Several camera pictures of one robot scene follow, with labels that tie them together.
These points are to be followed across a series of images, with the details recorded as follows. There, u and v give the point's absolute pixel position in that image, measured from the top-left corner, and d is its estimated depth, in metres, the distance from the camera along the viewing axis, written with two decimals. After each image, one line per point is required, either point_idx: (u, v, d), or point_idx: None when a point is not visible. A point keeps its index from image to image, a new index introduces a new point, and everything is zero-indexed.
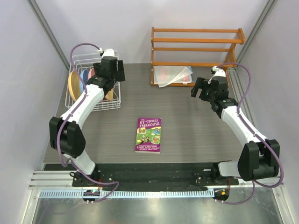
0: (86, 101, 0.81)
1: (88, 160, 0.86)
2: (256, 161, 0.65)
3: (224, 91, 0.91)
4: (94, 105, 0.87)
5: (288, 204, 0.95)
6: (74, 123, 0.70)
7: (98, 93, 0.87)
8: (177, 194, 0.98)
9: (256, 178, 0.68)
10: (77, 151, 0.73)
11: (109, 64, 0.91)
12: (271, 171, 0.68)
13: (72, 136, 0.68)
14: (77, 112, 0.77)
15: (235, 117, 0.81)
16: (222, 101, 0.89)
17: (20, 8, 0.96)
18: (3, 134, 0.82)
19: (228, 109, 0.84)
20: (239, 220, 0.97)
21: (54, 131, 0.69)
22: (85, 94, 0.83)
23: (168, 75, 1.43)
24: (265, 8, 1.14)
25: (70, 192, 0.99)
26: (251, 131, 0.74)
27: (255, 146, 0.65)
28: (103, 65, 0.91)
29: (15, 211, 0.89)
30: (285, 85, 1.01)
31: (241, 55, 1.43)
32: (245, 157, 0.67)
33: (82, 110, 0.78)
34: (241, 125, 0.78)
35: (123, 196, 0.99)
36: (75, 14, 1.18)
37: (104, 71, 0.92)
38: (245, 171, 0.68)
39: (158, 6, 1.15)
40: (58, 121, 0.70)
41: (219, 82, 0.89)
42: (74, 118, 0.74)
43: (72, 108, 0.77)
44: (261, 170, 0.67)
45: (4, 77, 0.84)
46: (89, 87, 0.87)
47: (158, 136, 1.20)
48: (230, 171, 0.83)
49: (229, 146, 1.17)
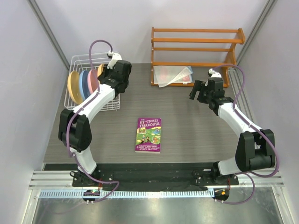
0: (97, 98, 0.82)
1: (90, 158, 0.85)
2: (252, 150, 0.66)
3: (219, 90, 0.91)
4: (104, 103, 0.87)
5: (288, 204, 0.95)
6: (85, 117, 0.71)
7: (110, 93, 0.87)
8: (177, 194, 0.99)
9: (254, 169, 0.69)
10: (84, 146, 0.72)
11: (123, 67, 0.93)
12: (267, 162, 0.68)
13: (81, 129, 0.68)
14: (88, 107, 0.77)
15: (231, 112, 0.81)
16: (218, 99, 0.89)
17: (20, 8, 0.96)
18: (3, 134, 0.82)
19: (224, 106, 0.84)
20: (239, 220, 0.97)
21: (64, 123, 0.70)
22: (97, 92, 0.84)
23: (168, 74, 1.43)
24: (265, 9, 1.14)
25: (70, 192, 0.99)
26: (246, 122, 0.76)
27: (251, 135, 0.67)
28: (117, 67, 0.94)
29: (15, 211, 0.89)
30: (285, 85, 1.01)
31: (241, 55, 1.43)
32: (242, 147, 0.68)
33: (93, 106, 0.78)
34: (237, 119, 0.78)
35: (123, 196, 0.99)
36: (75, 14, 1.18)
37: (118, 73, 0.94)
38: (242, 161, 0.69)
39: (158, 5, 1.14)
40: (69, 114, 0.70)
41: (215, 82, 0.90)
42: (85, 113, 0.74)
43: (83, 103, 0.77)
44: (258, 159, 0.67)
45: (4, 77, 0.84)
46: (103, 86, 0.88)
47: (158, 136, 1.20)
48: (230, 169, 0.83)
49: (228, 146, 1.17)
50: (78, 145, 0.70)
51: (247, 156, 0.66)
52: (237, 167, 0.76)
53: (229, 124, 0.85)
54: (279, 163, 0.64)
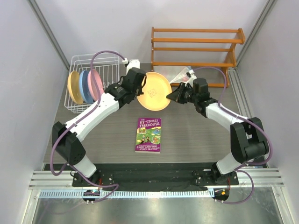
0: (95, 112, 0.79)
1: (89, 164, 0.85)
2: (244, 139, 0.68)
3: (204, 93, 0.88)
4: (104, 117, 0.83)
5: (288, 204, 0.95)
6: (74, 135, 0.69)
7: (112, 105, 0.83)
8: (177, 194, 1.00)
9: (251, 158, 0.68)
10: (74, 161, 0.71)
11: (135, 77, 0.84)
12: (262, 148, 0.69)
13: (69, 147, 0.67)
14: (81, 122, 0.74)
15: (217, 109, 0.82)
16: (204, 102, 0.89)
17: (19, 9, 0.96)
18: (3, 134, 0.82)
19: (210, 106, 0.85)
20: (239, 220, 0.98)
21: (56, 136, 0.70)
22: (96, 104, 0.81)
23: (168, 75, 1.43)
24: (265, 9, 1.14)
25: (70, 192, 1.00)
26: (233, 115, 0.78)
27: (239, 125, 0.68)
28: (129, 75, 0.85)
29: (16, 211, 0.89)
30: (285, 85, 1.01)
31: (241, 55, 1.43)
32: (234, 138, 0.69)
33: (88, 122, 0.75)
34: (222, 113, 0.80)
35: (123, 196, 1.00)
36: (75, 14, 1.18)
37: (128, 82, 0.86)
38: (238, 153, 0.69)
39: (157, 6, 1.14)
40: (61, 128, 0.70)
41: (200, 85, 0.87)
42: (76, 129, 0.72)
43: (78, 118, 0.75)
44: (252, 148, 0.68)
45: (4, 77, 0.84)
46: (104, 97, 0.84)
47: (158, 136, 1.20)
48: (230, 168, 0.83)
49: (226, 146, 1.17)
50: (67, 159, 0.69)
51: (242, 144, 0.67)
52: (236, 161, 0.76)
53: (218, 123, 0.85)
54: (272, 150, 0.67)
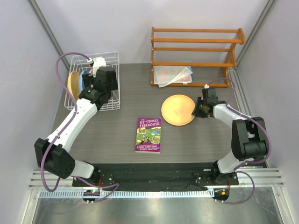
0: (75, 119, 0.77)
1: (85, 166, 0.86)
2: (245, 136, 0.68)
3: (213, 96, 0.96)
4: (85, 122, 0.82)
5: (288, 204, 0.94)
6: (61, 147, 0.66)
7: (90, 108, 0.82)
8: (177, 194, 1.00)
9: (249, 157, 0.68)
10: (66, 173, 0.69)
11: (105, 76, 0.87)
12: (263, 149, 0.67)
13: (57, 160, 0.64)
14: (64, 133, 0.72)
15: (224, 108, 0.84)
16: (212, 102, 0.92)
17: (19, 9, 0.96)
18: (3, 134, 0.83)
19: (217, 105, 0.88)
20: (238, 220, 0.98)
21: (39, 154, 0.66)
22: (75, 111, 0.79)
23: (168, 75, 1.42)
24: (265, 8, 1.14)
25: (70, 192, 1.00)
26: (237, 114, 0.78)
27: (242, 121, 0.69)
28: (98, 76, 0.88)
29: (16, 211, 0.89)
30: (285, 85, 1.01)
31: (241, 55, 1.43)
32: (234, 134, 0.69)
33: (70, 131, 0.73)
34: (227, 111, 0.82)
35: (124, 196, 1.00)
36: (75, 15, 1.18)
37: (100, 83, 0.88)
38: (237, 150, 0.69)
39: (157, 6, 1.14)
40: (44, 143, 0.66)
41: (207, 88, 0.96)
42: (60, 141, 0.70)
43: (59, 129, 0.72)
44: (252, 146, 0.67)
45: (4, 77, 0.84)
46: (81, 103, 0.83)
47: (158, 136, 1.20)
48: (228, 166, 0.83)
49: (226, 146, 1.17)
50: (58, 174, 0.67)
51: (241, 142, 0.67)
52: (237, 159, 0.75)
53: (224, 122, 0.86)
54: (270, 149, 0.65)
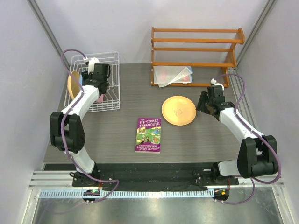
0: (83, 99, 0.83)
1: (88, 158, 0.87)
2: (254, 157, 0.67)
3: (219, 96, 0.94)
4: (91, 103, 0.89)
5: (288, 204, 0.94)
6: (75, 115, 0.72)
7: (95, 91, 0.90)
8: (178, 194, 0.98)
9: (256, 175, 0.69)
10: (80, 146, 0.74)
11: (102, 68, 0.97)
12: (270, 168, 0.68)
13: (74, 127, 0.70)
14: (76, 107, 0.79)
15: (232, 117, 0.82)
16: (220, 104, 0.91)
17: (19, 8, 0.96)
18: (3, 134, 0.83)
19: (225, 111, 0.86)
20: (238, 220, 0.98)
21: (54, 127, 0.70)
22: (82, 92, 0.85)
23: (168, 74, 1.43)
24: (265, 9, 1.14)
25: (70, 192, 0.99)
26: (247, 128, 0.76)
27: (252, 141, 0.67)
28: (96, 69, 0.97)
29: (15, 211, 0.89)
30: (285, 85, 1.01)
31: (241, 55, 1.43)
32: (243, 152, 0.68)
33: (81, 105, 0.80)
34: (237, 123, 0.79)
35: (123, 196, 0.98)
36: (75, 14, 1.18)
37: (98, 75, 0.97)
38: (243, 168, 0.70)
39: (157, 6, 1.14)
40: (58, 115, 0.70)
41: (214, 88, 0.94)
42: (74, 112, 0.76)
43: (71, 104, 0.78)
44: (259, 166, 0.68)
45: (4, 77, 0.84)
46: (86, 87, 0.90)
47: (158, 136, 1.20)
48: (230, 171, 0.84)
49: (226, 146, 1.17)
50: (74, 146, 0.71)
51: (250, 162, 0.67)
52: (237, 168, 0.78)
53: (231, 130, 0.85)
54: (280, 171, 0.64)
